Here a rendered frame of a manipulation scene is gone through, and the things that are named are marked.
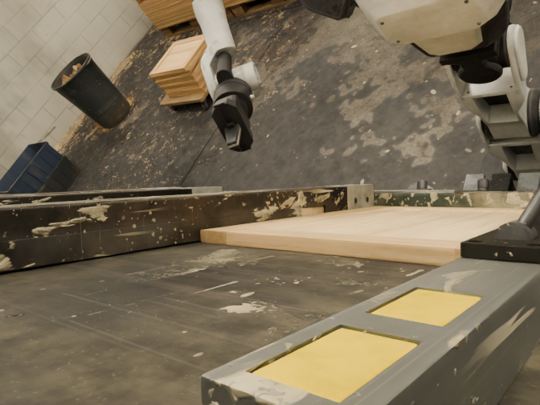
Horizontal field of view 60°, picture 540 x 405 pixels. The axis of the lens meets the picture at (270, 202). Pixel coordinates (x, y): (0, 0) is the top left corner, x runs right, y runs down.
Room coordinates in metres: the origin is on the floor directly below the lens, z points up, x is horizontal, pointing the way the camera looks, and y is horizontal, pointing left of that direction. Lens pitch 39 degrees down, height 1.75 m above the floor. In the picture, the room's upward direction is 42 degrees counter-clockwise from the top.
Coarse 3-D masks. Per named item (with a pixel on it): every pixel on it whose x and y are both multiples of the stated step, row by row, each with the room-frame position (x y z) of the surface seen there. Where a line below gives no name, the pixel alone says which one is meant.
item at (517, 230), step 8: (536, 192) 0.17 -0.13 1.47; (536, 200) 0.16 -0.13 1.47; (528, 208) 0.16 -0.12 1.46; (536, 208) 0.16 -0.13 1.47; (520, 216) 0.17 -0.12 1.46; (528, 216) 0.16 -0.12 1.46; (536, 216) 0.16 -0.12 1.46; (504, 224) 0.17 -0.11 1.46; (512, 224) 0.16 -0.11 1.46; (520, 224) 0.16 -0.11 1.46; (528, 224) 0.16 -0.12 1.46; (496, 232) 0.17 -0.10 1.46; (504, 232) 0.16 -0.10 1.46; (512, 232) 0.16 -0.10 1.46; (520, 232) 0.16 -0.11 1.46; (528, 232) 0.15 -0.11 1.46; (536, 232) 0.16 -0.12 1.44
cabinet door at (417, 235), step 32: (256, 224) 0.59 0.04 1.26; (288, 224) 0.57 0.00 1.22; (320, 224) 0.54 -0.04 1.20; (352, 224) 0.51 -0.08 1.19; (384, 224) 0.48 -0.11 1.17; (416, 224) 0.45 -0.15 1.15; (448, 224) 0.42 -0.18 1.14; (480, 224) 0.39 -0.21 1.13; (352, 256) 0.35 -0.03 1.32; (384, 256) 0.32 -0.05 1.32; (416, 256) 0.29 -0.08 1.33; (448, 256) 0.26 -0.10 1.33
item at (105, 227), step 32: (224, 192) 0.67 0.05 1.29; (256, 192) 0.65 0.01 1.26; (288, 192) 0.68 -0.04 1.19; (320, 192) 0.71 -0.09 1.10; (352, 192) 0.75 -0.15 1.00; (0, 224) 0.49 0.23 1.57; (32, 224) 0.50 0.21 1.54; (64, 224) 0.51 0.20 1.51; (96, 224) 0.53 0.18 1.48; (128, 224) 0.54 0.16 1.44; (160, 224) 0.56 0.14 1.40; (192, 224) 0.57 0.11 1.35; (224, 224) 0.60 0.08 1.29; (0, 256) 0.48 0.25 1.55; (32, 256) 0.49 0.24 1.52; (64, 256) 0.50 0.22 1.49; (96, 256) 0.51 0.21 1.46
